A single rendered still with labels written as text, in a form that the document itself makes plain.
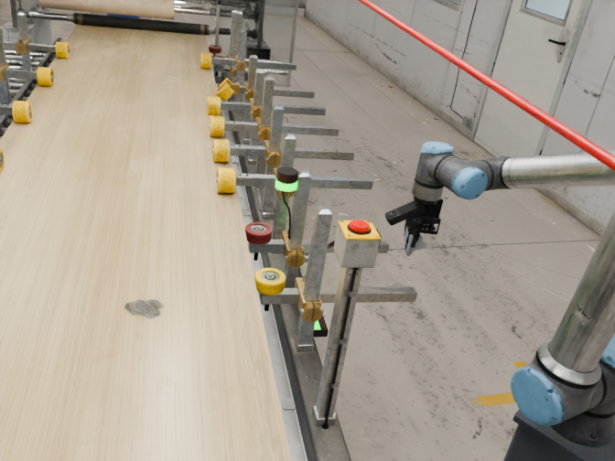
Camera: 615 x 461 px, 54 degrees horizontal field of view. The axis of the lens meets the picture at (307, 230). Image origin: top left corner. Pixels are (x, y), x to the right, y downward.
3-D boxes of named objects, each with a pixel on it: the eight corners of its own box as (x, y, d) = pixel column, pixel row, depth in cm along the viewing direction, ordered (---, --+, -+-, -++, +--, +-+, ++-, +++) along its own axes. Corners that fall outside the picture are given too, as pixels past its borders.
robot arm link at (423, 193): (420, 188, 175) (409, 175, 183) (416, 203, 177) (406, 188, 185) (448, 189, 177) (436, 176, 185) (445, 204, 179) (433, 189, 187)
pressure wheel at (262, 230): (266, 252, 186) (270, 219, 180) (270, 266, 179) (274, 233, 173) (241, 252, 184) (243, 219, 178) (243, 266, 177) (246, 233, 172)
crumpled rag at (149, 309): (168, 304, 141) (168, 295, 139) (156, 320, 135) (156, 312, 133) (133, 295, 141) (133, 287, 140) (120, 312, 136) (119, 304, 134)
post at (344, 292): (329, 411, 144) (361, 252, 123) (334, 426, 140) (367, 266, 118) (312, 412, 143) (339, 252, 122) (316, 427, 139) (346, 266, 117)
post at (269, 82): (263, 188, 251) (273, 75, 228) (264, 192, 248) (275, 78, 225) (254, 188, 250) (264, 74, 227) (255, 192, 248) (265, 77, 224)
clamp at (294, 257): (296, 244, 188) (297, 230, 185) (303, 268, 176) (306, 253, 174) (278, 244, 186) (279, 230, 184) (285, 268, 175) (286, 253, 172)
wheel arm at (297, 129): (336, 134, 249) (337, 124, 248) (338, 136, 246) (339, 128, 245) (215, 127, 238) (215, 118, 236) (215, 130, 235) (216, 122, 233)
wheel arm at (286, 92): (312, 96, 291) (313, 90, 290) (314, 98, 289) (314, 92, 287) (237, 91, 283) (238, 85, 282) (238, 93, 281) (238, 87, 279)
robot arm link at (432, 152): (437, 152, 167) (415, 138, 175) (428, 191, 173) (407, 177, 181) (463, 149, 172) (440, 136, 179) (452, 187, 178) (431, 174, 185)
